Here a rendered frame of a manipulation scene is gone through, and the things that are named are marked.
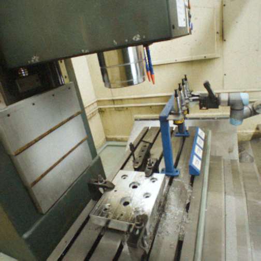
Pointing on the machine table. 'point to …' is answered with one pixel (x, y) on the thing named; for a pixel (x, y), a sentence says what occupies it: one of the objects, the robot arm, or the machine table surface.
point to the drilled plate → (111, 220)
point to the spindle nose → (122, 67)
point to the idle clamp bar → (141, 157)
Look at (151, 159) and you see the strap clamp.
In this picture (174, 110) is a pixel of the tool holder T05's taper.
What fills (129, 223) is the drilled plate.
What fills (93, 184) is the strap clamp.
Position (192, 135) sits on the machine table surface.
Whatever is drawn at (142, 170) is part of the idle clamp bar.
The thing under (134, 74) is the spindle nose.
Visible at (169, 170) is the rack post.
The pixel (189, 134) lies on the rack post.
